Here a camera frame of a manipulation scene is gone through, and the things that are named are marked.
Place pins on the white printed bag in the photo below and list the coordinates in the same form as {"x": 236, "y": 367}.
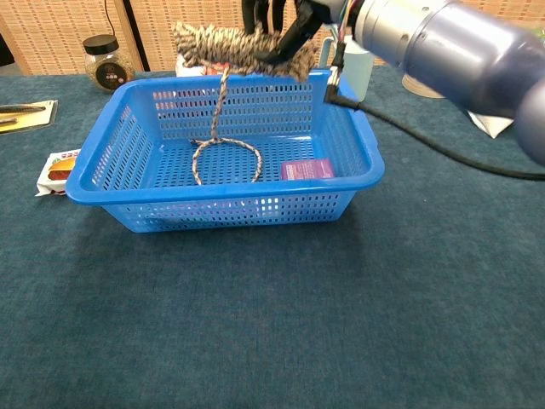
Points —
{"x": 489, "y": 123}

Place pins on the light blue plastic cup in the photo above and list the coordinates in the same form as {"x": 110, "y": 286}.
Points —
{"x": 359, "y": 72}

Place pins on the blue perforated plastic basket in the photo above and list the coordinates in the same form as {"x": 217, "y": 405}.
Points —
{"x": 127, "y": 196}

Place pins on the glass jar black lid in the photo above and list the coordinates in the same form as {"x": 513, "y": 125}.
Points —
{"x": 108, "y": 68}

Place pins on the small purple box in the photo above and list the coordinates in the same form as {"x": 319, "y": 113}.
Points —
{"x": 307, "y": 169}

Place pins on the beige bowl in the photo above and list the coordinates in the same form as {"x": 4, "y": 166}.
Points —
{"x": 416, "y": 88}

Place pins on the razor on yellow card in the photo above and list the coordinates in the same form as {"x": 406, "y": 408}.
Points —
{"x": 30, "y": 116}

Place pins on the bamboo folding screen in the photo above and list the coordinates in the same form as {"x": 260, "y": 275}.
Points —
{"x": 51, "y": 25}

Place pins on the burger print snack packet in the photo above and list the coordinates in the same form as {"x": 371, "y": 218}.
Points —
{"x": 57, "y": 170}

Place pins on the dark blue tablecloth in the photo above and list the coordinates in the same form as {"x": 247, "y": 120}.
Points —
{"x": 272, "y": 319}

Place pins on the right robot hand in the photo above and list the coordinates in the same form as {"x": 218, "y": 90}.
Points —
{"x": 298, "y": 34}

